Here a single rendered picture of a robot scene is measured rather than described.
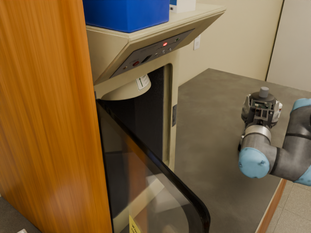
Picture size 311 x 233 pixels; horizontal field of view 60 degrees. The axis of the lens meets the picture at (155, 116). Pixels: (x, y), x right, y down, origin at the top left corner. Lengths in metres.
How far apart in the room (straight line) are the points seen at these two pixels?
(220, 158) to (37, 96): 0.76
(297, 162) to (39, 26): 0.64
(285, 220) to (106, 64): 1.96
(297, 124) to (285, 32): 2.79
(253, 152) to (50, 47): 0.54
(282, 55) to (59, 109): 3.31
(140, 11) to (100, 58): 0.09
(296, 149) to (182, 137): 0.52
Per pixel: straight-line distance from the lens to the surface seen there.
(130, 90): 0.63
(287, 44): 3.55
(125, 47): 0.39
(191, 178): 0.97
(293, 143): 0.77
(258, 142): 0.77
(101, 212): 0.52
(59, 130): 0.45
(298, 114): 0.79
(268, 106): 0.90
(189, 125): 1.24
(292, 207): 2.34
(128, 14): 0.39
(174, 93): 0.76
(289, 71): 3.63
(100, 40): 0.42
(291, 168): 0.76
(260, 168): 0.73
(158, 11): 0.44
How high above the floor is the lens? 1.60
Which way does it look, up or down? 31 degrees down
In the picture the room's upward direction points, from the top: straight up
